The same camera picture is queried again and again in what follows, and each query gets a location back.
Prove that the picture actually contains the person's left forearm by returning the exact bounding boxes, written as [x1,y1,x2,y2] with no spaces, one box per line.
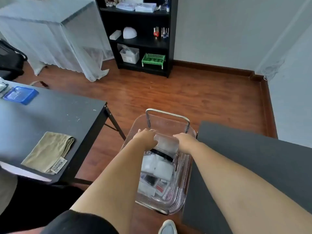
[69,141,153,225]

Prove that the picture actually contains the clear zip bag with cotton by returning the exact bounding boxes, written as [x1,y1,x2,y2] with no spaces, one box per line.
[141,133,180,182]

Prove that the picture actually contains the person's right forearm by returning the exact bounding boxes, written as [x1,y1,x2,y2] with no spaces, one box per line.
[186,141,312,234]

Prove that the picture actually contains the black office chair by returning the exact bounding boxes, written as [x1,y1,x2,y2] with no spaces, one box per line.
[0,39,28,81]

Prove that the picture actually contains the person's left hand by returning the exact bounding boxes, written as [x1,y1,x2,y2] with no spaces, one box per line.
[132,128,159,152]

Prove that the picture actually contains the black bookshelf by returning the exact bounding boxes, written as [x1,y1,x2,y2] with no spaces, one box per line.
[94,0,179,79]

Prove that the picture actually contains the white coiled cable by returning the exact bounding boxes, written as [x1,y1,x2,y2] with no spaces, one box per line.
[261,59,286,81]

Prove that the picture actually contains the person's black sleeve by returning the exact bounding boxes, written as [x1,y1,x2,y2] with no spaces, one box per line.
[40,209,120,234]

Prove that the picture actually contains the black table metal legs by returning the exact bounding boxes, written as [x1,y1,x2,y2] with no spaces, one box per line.
[0,80,127,186]

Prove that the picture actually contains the white lace tablecloth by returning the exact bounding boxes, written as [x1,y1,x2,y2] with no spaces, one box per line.
[0,0,114,83]

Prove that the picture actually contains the row of nail polish bottles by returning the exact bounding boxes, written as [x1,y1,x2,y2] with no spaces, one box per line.
[153,26,169,39]

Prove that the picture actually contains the pile of small packets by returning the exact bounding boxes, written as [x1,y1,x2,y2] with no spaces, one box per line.
[137,165,176,200]

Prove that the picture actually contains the clear plastic packet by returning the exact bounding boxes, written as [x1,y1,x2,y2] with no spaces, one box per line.
[0,77,10,98]

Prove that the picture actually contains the person's right hand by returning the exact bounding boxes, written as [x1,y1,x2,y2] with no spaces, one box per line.
[172,133,197,155]

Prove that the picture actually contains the white flat box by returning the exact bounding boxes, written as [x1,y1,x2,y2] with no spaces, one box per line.
[135,3,157,13]
[116,2,136,11]

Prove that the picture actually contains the olive folded towel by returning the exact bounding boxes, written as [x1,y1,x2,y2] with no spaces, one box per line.
[21,131,75,175]

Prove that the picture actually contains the person's grey white shoe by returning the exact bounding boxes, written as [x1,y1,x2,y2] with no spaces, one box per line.
[158,219,178,234]

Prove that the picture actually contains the white dome nail lamp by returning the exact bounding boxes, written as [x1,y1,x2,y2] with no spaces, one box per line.
[123,26,138,39]

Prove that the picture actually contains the clear plastic basket with handles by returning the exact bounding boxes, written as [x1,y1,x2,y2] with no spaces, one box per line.
[119,108,197,215]

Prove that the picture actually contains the blue plastic tray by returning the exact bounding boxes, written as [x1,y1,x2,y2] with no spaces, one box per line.
[3,85,39,106]

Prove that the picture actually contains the green plastic basket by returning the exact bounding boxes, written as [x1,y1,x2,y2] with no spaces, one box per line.
[141,53,166,70]

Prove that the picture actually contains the white storage box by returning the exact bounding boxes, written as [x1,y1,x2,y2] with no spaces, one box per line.
[117,44,140,64]

